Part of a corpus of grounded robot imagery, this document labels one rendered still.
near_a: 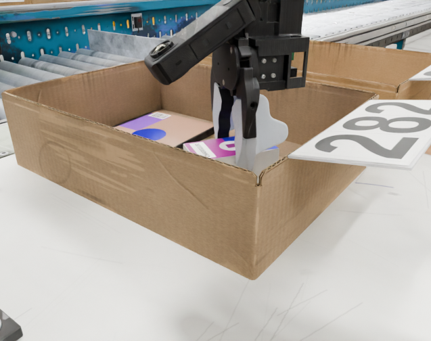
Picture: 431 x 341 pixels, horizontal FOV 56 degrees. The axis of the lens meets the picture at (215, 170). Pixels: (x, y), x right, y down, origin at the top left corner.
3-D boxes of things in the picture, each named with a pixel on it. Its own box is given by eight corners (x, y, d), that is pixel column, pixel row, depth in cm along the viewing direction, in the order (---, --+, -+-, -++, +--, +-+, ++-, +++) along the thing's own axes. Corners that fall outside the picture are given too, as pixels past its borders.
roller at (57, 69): (128, 107, 94) (126, 86, 91) (16, 74, 123) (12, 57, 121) (145, 102, 97) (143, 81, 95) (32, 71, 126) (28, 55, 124)
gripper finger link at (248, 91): (263, 139, 41) (257, 49, 39) (249, 141, 41) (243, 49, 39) (244, 134, 45) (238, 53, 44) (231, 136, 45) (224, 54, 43)
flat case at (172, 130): (218, 133, 64) (218, 124, 63) (132, 180, 50) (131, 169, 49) (153, 118, 70) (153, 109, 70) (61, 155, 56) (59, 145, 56)
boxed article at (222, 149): (277, 183, 49) (279, 148, 47) (197, 198, 46) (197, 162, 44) (257, 164, 53) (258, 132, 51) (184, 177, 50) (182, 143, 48)
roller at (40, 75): (106, 114, 89) (103, 92, 87) (-6, 78, 118) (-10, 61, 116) (124, 109, 93) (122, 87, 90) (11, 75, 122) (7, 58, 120)
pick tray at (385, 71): (386, 157, 57) (400, 86, 52) (184, 105, 78) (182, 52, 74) (436, 108, 77) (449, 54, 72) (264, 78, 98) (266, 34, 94)
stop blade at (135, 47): (191, 77, 112) (190, 43, 108) (91, 57, 138) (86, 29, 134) (193, 76, 112) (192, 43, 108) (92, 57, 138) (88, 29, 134)
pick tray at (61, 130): (254, 283, 34) (260, 177, 29) (13, 164, 55) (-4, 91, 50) (369, 166, 54) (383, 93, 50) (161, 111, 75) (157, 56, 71)
